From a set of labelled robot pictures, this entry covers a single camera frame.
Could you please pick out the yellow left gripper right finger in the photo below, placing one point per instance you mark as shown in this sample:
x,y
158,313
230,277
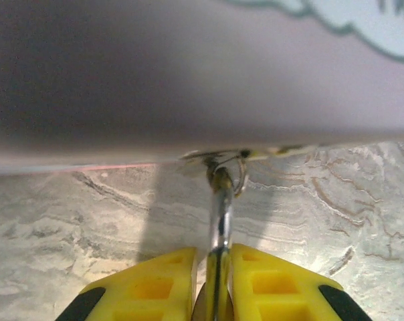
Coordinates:
x,y
275,287

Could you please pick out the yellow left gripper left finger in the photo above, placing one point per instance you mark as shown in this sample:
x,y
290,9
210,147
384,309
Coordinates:
x,y
148,287

